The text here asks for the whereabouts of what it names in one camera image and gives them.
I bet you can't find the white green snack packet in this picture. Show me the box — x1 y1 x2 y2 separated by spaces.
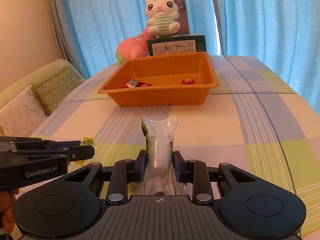
130 109 181 196

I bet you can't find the person's left hand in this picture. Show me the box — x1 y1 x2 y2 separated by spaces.
0 189 19 233

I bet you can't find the yellow wrapped candy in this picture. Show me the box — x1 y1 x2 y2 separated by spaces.
75 137 95 167

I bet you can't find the white cushion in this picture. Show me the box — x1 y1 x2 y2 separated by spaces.
1 84 47 137

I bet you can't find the light green sofa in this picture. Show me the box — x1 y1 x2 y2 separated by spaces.
1 59 84 108

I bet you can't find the green zigzag cushion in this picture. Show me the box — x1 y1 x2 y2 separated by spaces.
32 66 83 115

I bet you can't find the checkered tablecloth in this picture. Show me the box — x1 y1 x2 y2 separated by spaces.
15 55 320 239

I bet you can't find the red white wrapped candy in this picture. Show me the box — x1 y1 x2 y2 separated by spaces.
121 78 152 88

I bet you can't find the orange plastic tray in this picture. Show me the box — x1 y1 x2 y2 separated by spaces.
97 53 219 107

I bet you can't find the pink starfish plush toy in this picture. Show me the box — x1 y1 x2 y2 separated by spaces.
115 28 155 65

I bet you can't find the green tea box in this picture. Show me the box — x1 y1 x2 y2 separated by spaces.
147 35 207 56

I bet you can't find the left blue star curtain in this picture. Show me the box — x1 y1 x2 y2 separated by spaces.
48 0 221 78

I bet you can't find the blue star curtain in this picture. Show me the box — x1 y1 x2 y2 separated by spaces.
213 0 319 112
48 0 221 78

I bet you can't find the brown picture card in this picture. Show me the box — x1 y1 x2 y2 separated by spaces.
174 0 190 36

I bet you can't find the white rabbit plush toy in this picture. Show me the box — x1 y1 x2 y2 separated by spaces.
145 0 181 37

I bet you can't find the right blue star curtain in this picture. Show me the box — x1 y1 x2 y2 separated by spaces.
213 0 319 112

